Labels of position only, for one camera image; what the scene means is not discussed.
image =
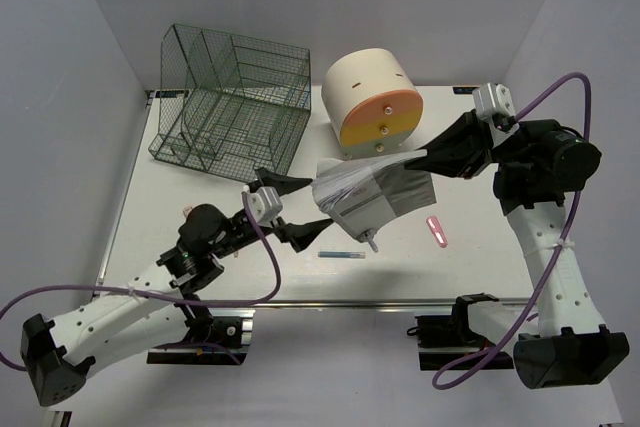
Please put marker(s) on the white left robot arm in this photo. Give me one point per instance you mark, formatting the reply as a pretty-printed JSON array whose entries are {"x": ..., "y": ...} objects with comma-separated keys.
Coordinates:
[{"x": 160, "y": 307}]

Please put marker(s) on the Canon manual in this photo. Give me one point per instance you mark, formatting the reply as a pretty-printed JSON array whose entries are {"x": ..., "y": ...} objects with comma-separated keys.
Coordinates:
[{"x": 366, "y": 194}]

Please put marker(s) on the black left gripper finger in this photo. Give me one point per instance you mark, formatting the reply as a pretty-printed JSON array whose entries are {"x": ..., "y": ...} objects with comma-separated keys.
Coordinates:
[
  {"x": 299, "y": 237},
  {"x": 282, "y": 184}
]

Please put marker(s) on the pink highlighter cap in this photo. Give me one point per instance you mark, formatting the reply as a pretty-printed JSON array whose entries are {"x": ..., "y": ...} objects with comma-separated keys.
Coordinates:
[{"x": 437, "y": 231}]

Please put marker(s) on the purple highlighter pen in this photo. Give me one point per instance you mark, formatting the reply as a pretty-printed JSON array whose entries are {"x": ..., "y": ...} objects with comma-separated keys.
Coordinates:
[{"x": 370, "y": 240}]

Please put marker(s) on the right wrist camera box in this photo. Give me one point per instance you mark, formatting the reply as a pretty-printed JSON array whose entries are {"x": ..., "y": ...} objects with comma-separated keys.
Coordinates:
[{"x": 493, "y": 104}]

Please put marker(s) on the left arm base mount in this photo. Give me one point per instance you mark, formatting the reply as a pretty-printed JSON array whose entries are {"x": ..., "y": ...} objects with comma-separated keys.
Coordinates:
[{"x": 224, "y": 341}]

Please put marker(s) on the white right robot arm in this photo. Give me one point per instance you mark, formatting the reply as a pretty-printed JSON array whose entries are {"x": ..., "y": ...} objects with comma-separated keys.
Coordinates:
[{"x": 560, "y": 338}]

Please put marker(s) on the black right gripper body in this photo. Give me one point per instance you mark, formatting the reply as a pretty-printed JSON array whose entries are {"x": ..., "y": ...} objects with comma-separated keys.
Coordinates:
[{"x": 519, "y": 146}]

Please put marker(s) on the aluminium mounting rail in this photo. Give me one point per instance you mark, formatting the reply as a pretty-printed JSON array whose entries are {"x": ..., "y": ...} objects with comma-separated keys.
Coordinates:
[{"x": 380, "y": 305}]

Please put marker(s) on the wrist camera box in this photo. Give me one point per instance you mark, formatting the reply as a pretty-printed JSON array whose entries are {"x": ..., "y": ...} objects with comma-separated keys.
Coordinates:
[
  {"x": 493, "y": 104},
  {"x": 262, "y": 206}
]

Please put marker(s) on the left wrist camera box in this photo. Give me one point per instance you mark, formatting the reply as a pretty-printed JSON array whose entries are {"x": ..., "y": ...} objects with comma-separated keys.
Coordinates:
[{"x": 262, "y": 206}]

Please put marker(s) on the green wire mesh organizer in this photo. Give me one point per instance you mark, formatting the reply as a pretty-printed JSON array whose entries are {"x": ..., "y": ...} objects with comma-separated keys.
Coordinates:
[{"x": 230, "y": 104}]

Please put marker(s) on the blue highlighter pen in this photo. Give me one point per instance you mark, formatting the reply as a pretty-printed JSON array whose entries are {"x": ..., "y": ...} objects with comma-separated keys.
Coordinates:
[{"x": 341, "y": 254}]

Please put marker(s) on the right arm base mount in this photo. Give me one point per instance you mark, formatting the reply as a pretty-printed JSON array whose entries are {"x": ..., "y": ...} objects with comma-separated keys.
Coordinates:
[{"x": 442, "y": 338}]

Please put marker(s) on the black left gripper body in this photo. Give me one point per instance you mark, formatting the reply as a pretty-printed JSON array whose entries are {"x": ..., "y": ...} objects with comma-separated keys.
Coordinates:
[{"x": 242, "y": 238}]

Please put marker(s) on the round drawer organizer box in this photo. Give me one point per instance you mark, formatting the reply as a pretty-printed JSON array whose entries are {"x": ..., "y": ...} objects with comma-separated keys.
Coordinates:
[{"x": 372, "y": 104}]

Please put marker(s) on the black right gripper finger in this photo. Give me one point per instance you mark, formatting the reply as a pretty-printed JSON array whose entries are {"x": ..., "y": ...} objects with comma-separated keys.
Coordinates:
[
  {"x": 451, "y": 163},
  {"x": 465, "y": 137}
]

